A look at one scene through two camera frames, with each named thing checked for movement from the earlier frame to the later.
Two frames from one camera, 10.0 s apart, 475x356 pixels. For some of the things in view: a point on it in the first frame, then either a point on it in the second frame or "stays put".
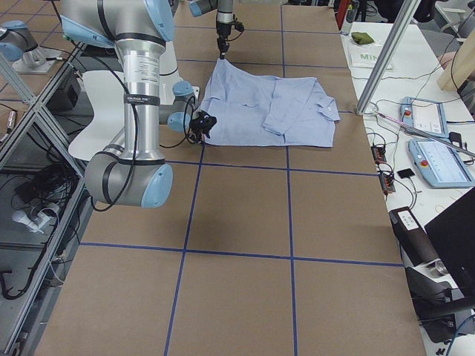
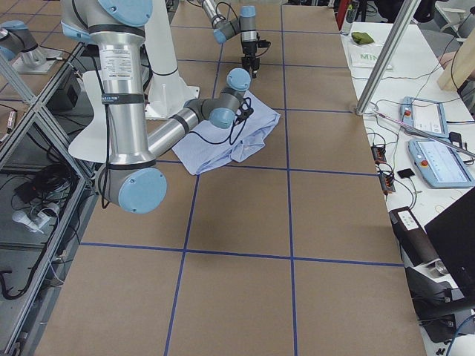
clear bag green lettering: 367,55 stays put
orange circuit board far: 378,153 stays put
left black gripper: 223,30 to 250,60
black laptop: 453,233 stays put
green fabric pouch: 362,38 stays put
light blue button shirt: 252,107 to 207,147
